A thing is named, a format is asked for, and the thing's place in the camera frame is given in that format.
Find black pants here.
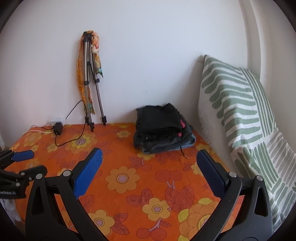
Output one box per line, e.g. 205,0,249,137
136,103,186,141

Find white gloved left hand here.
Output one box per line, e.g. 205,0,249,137
0,199,22,224

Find black power adapter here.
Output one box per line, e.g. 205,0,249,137
53,122,63,136

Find white power strip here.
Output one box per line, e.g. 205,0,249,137
49,118,65,126

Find orange floral bed sheet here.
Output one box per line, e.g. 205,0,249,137
4,122,246,241

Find green striped white pillow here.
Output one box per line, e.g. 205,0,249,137
198,55,295,230

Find dark folded clothes stack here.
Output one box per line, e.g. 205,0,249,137
133,116,197,155

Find silver folded tripod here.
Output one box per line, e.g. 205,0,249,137
82,31,107,132

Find white charging cable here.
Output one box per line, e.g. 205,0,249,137
22,125,54,137

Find black thin cable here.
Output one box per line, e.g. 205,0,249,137
41,99,87,147

